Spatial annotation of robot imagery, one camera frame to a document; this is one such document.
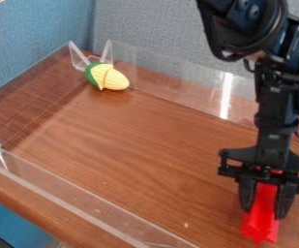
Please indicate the clear acrylic panel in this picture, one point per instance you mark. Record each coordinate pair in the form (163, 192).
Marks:
(197, 87)
(99, 212)
(80, 62)

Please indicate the clear acrylic front panel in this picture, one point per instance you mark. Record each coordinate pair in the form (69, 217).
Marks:
(99, 212)

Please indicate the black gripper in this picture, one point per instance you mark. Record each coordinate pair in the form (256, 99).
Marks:
(239, 165)

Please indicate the red plastic bar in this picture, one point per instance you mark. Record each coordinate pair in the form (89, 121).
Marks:
(259, 224)

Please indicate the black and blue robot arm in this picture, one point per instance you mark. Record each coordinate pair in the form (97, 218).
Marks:
(257, 30)

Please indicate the yellow green toy corn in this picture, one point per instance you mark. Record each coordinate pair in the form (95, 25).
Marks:
(105, 77)

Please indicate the clear acrylic left panel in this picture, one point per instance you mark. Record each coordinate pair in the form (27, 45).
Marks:
(80, 62)

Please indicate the clear acrylic back panel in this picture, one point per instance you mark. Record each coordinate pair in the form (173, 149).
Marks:
(197, 87)

